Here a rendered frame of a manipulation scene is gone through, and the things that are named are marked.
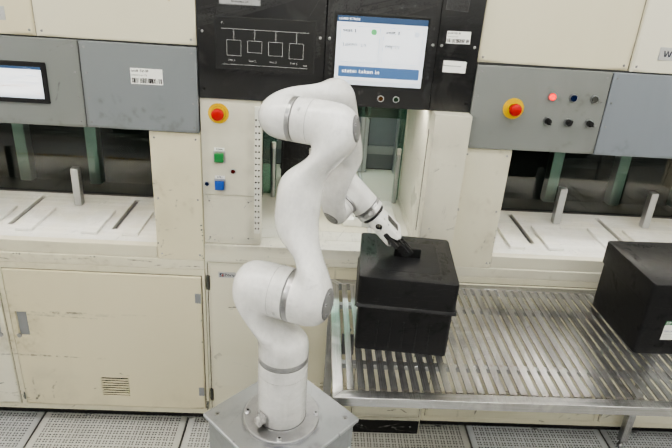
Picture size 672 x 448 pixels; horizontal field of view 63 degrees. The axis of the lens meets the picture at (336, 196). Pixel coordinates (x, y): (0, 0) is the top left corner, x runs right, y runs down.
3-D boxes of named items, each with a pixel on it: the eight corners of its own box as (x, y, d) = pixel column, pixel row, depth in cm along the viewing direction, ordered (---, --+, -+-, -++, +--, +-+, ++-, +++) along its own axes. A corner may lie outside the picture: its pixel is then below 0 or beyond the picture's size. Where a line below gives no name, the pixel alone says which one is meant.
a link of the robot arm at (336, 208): (329, 162, 131) (344, 233, 155) (366, 121, 139) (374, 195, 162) (300, 149, 135) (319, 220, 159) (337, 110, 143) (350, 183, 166)
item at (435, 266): (354, 306, 157) (357, 267, 152) (357, 257, 184) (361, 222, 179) (456, 316, 156) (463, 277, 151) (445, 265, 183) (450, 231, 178)
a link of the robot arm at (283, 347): (295, 379, 123) (299, 289, 114) (224, 356, 129) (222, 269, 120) (316, 348, 134) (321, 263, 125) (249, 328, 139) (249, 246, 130)
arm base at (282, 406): (277, 460, 125) (279, 397, 118) (228, 414, 137) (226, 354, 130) (334, 417, 138) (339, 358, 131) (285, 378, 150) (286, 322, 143)
